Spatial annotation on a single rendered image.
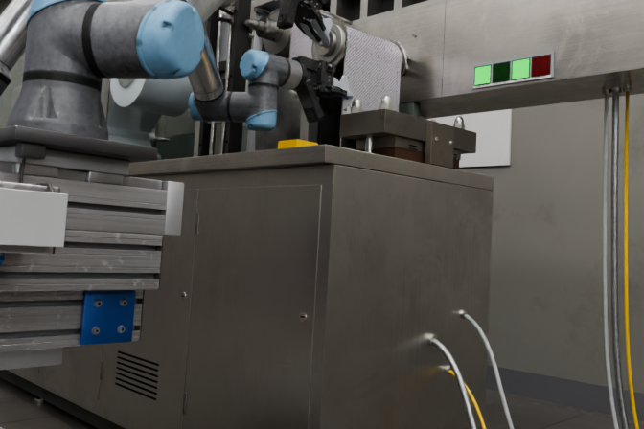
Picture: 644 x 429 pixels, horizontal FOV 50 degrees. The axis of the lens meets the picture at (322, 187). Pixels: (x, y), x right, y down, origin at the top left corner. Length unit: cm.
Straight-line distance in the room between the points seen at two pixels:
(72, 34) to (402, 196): 89
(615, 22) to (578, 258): 177
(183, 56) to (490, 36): 116
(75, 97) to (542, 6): 130
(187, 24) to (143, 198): 29
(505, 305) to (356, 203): 215
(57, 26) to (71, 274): 37
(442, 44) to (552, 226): 159
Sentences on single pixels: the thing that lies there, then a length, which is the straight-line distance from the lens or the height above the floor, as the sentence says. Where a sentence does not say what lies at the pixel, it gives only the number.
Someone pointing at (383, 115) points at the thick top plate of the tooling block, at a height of 101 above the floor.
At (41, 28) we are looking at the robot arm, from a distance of 114.
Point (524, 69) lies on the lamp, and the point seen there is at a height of 118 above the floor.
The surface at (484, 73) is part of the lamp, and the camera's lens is 202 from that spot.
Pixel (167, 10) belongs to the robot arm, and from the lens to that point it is 106.
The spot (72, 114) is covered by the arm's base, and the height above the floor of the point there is 85.
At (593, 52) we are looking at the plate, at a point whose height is 120.
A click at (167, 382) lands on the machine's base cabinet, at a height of 28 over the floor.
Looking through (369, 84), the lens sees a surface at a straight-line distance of 199.
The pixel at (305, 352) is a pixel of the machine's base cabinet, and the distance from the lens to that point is 155.
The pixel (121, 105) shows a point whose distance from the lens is 268.
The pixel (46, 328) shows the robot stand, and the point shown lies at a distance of 113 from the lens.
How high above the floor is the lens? 68
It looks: 5 degrees up
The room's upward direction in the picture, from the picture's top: 3 degrees clockwise
